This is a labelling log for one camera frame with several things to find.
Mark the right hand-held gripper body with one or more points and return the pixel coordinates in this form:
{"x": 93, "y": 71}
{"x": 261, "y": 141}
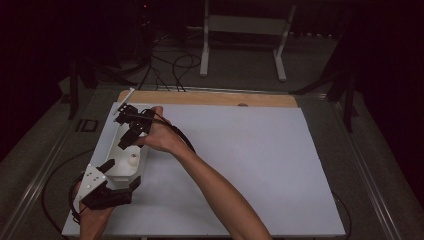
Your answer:
{"x": 138, "y": 118}

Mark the person's right hand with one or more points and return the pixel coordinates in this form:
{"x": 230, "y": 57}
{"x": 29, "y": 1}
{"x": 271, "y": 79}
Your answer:
{"x": 163, "y": 135}

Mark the dark metal stand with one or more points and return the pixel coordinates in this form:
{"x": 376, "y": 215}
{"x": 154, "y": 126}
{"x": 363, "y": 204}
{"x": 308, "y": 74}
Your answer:
{"x": 74, "y": 90}
{"x": 348, "y": 100}

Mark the person's left hand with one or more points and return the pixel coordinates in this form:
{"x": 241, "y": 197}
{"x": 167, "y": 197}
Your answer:
{"x": 93, "y": 220}

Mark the white plastic container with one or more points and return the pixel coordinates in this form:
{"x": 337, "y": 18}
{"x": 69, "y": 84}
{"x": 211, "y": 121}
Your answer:
{"x": 125, "y": 166}

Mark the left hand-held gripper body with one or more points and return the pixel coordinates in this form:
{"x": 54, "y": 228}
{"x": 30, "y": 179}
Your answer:
{"x": 106, "y": 198}

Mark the black square frame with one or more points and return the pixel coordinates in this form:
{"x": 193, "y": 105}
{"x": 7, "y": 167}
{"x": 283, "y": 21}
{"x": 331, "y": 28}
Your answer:
{"x": 87, "y": 125}

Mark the white table mat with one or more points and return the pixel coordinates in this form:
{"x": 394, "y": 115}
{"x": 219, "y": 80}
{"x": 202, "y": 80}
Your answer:
{"x": 250, "y": 160}

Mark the white metal stand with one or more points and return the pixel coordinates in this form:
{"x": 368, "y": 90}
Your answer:
{"x": 246, "y": 24}

